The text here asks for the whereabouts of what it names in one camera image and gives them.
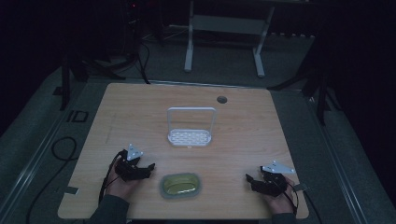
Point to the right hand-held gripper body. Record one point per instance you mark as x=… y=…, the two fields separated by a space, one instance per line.
x=274 y=180

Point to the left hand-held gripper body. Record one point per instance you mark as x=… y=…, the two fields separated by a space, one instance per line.
x=130 y=168

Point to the person's left hand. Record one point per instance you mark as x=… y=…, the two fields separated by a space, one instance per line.
x=120 y=186

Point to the person's right hand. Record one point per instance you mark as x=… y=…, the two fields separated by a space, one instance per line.
x=281 y=202

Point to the grey tape piece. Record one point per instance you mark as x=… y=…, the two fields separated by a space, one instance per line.
x=300 y=187
x=71 y=190

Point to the black tripod stand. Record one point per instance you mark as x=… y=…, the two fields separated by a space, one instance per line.
x=90 y=62
x=314 y=77

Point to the white metal stand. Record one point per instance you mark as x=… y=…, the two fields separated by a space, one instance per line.
x=229 y=34

